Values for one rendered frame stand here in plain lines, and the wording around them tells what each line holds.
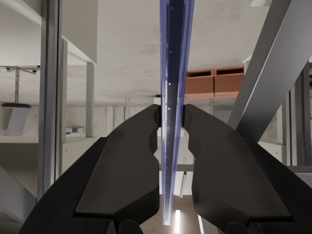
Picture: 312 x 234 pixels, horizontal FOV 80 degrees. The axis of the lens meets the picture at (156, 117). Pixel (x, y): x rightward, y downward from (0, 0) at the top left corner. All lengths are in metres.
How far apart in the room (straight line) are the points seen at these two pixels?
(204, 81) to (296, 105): 2.81
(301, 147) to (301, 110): 0.10
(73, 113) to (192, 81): 9.30
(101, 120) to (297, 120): 10.66
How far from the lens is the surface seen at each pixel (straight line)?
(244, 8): 1.15
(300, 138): 0.63
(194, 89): 3.37
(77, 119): 11.69
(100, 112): 11.05
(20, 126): 11.05
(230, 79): 3.36
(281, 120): 0.77
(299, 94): 0.64
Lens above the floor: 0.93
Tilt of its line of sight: 2 degrees down
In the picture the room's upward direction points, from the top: 180 degrees counter-clockwise
